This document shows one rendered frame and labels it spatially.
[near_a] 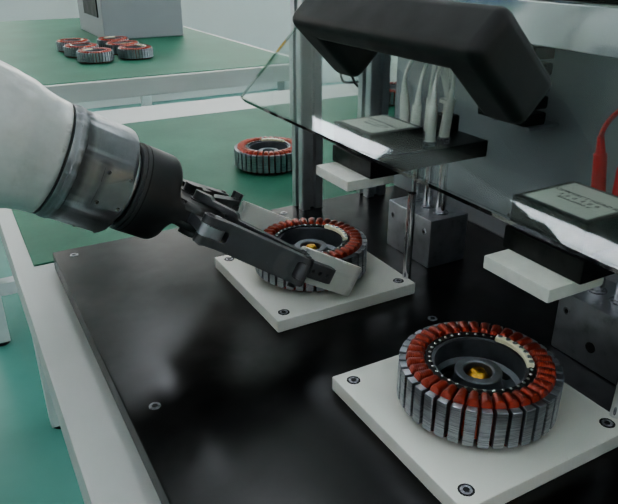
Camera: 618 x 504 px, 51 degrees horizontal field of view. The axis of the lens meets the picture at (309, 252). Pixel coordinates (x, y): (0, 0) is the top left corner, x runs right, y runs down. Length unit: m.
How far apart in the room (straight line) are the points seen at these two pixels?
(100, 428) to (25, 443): 1.24
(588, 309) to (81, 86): 1.57
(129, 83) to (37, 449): 0.98
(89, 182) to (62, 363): 0.19
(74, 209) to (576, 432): 0.39
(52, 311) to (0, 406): 1.22
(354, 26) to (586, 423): 0.34
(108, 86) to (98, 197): 1.42
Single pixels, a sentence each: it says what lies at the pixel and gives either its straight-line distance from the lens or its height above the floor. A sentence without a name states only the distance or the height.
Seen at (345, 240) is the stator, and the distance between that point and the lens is 0.64.
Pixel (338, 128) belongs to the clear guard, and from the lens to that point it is 0.27.
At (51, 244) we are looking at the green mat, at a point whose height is 0.75.
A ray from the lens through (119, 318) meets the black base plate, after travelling 0.63.
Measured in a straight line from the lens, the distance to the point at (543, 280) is 0.46.
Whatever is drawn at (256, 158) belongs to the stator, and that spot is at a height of 0.78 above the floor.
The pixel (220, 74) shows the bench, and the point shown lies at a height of 0.74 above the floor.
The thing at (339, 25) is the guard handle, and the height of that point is 1.05.
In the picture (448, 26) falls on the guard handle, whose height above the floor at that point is 1.06.
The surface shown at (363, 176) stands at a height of 0.88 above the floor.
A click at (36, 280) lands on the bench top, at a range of 0.78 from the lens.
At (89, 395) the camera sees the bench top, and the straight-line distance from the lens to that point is 0.57.
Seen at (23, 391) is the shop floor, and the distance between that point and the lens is 1.95.
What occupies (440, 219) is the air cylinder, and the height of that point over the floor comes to 0.82.
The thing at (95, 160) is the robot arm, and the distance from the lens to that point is 0.51.
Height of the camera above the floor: 1.08
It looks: 25 degrees down
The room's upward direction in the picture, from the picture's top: straight up
